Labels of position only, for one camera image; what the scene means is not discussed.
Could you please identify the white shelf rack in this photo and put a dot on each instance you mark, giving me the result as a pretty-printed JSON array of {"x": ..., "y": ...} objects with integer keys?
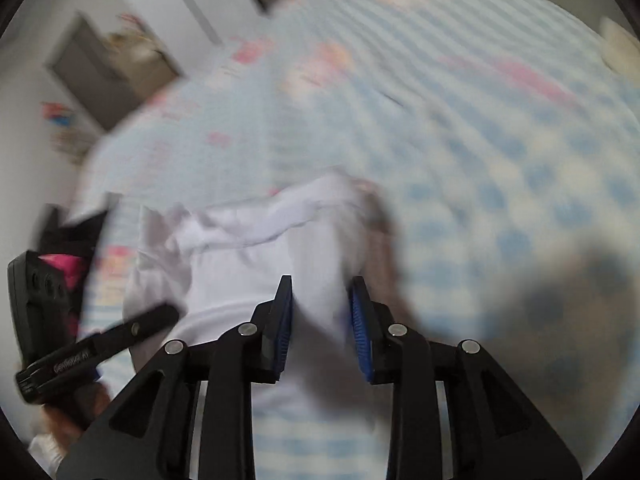
[{"x": 75, "y": 140}]

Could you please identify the blue checked printed blanket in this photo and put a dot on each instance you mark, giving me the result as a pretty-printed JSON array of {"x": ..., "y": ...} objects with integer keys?
[{"x": 450, "y": 160}]

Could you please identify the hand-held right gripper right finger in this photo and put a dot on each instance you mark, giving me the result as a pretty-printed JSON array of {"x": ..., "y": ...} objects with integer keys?
[{"x": 357, "y": 330}]

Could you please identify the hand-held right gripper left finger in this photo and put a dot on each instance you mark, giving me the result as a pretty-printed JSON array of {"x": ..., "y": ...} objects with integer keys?
[{"x": 285, "y": 330}]

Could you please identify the white shirt with navy trim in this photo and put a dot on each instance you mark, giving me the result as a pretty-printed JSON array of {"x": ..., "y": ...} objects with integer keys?
[{"x": 250, "y": 270}]

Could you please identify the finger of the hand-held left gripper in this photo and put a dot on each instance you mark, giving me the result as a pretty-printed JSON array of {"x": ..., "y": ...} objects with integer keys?
[{"x": 140, "y": 327}]

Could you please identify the person's left hand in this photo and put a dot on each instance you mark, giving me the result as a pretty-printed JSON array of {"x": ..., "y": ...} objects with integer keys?
[{"x": 75, "y": 410}]

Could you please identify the person's left forearm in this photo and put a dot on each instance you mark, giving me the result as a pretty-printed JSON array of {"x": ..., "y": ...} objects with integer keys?
[{"x": 45, "y": 452}]

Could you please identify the red blue wall figure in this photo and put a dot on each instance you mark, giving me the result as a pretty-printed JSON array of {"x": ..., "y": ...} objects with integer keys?
[{"x": 55, "y": 110}]

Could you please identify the beige cabinet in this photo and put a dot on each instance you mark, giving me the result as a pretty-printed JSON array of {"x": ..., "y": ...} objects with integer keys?
[{"x": 145, "y": 55}]

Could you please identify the grey door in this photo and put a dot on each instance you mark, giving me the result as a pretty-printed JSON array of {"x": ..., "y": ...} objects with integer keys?
[{"x": 85, "y": 70}]

